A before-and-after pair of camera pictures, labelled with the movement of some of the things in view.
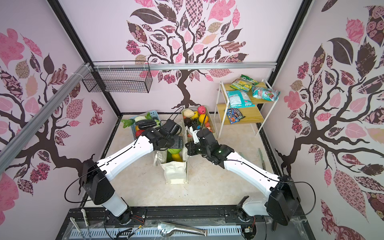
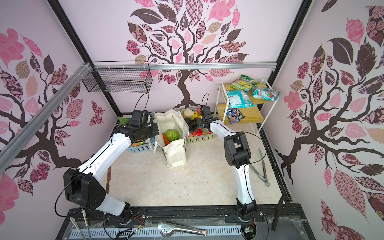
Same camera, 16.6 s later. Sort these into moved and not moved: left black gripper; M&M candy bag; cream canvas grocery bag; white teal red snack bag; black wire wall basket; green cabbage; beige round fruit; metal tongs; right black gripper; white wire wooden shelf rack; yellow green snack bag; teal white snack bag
Moved: right black gripper; cream canvas grocery bag; left black gripper; green cabbage
Not moved: black wire wall basket; metal tongs; white teal red snack bag; white wire wooden shelf rack; M&M candy bag; yellow green snack bag; teal white snack bag; beige round fruit
